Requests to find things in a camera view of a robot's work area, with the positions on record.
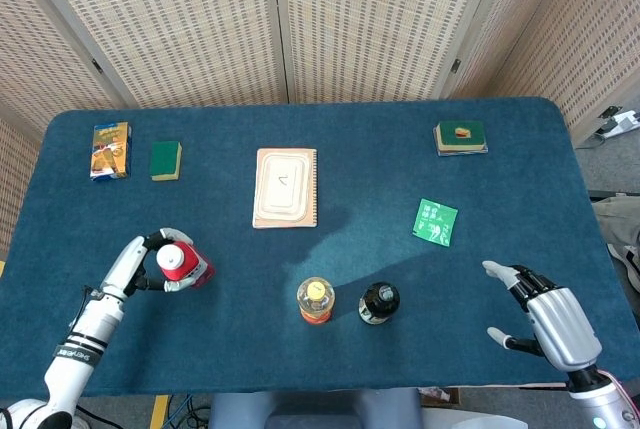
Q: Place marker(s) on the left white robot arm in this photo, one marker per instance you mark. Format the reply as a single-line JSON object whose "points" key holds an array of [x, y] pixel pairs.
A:
{"points": [[80, 349]]}

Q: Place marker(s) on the orange iced tea bottle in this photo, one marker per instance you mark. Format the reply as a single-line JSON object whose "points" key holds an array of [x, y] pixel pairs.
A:
{"points": [[315, 299]]}

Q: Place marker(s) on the red NFC juice bottle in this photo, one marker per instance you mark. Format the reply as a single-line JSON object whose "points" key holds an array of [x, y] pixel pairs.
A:
{"points": [[182, 261]]}

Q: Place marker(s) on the dark brown tea bottle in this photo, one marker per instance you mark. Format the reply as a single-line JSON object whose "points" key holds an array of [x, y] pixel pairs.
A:
{"points": [[379, 303]]}

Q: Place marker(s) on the khaki trouser leg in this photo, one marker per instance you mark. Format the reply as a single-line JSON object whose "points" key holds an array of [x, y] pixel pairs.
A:
{"points": [[617, 219]]}

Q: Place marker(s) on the white grey sneaker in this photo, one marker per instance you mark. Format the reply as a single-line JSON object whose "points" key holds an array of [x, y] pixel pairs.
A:
{"points": [[627, 264]]}

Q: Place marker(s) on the plain green yellow sponge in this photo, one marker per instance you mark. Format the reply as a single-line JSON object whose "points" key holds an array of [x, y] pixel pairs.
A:
{"points": [[166, 159]]}

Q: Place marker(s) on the blue table cloth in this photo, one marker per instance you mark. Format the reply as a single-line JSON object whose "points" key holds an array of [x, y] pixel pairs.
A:
{"points": [[225, 349]]}

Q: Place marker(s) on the woven folding screen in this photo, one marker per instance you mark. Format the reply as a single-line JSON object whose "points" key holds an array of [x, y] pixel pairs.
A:
{"points": [[200, 24]]}

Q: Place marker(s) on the blue orange snack box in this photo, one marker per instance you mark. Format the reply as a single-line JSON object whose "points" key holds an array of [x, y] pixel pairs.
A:
{"points": [[110, 151]]}

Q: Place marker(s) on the green box with picture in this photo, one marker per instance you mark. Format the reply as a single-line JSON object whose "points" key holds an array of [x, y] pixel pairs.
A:
{"points": [[460, 134]]}

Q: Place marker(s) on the white power strip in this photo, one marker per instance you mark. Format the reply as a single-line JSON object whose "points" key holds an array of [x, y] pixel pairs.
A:
{"points": [[622, 123]]}

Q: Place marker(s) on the grey robot torso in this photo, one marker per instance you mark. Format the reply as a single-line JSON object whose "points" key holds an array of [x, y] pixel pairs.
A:
{"points": [[315, 411]]}

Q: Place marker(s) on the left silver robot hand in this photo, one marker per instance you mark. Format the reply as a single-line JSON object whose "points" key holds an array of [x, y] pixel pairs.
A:
{"points": [[122, 269]]}

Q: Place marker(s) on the green sachet packet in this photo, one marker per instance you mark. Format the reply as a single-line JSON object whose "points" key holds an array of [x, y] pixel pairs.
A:
{"points": [[435, 223]]}

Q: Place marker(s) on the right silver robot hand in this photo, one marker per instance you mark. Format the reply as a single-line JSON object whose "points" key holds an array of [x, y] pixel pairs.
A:
{"points": [[562, 326]]}

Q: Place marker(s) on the thin board under sponge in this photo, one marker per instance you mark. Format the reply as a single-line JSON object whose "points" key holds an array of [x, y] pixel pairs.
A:
{"points": [[465, 153]]}

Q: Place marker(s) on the beige spiral notebook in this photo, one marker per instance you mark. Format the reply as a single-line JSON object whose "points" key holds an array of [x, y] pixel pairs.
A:
{"points": [[285, 189]]}

